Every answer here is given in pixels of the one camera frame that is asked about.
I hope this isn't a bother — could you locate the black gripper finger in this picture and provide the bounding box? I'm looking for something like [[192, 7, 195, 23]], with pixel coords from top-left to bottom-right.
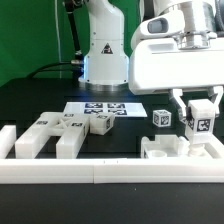
[[206, 86, 224, 118], [169, 89, 187, 123]]

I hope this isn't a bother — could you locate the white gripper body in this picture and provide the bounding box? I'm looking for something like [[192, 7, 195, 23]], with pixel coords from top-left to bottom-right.
[[129, 38, 224, 95]]

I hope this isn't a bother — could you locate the white chair seat plate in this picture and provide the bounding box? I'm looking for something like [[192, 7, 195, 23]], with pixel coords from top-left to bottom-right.
[[139, 134, 214, 160]]

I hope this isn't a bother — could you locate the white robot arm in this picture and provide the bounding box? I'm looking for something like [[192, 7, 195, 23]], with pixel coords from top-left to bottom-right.
[[80, 0, 224, 120]]

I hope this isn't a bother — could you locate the white marker sheet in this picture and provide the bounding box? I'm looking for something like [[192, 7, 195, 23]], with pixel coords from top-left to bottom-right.
[[64, 102, 147, 117]]

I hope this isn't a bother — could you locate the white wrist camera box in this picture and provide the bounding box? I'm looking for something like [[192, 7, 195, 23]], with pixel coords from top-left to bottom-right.
[[130, 11, 186, 48]]

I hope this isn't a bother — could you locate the white U-shaped fence frame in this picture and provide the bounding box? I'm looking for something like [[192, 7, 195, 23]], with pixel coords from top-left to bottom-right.
[[0, 125, 224, 184]]

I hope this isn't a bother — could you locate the black camera stand pole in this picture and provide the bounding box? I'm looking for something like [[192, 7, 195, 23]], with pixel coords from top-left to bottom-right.
[[63, 0, 83, 60]]

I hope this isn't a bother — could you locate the white chair back frame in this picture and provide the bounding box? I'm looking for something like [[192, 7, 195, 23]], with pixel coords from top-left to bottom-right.
[[15, 112, 90, 159]]

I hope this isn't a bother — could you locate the black cable on table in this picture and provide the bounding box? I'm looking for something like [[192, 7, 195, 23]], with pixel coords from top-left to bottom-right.
[[26, 61, 84, 80]]

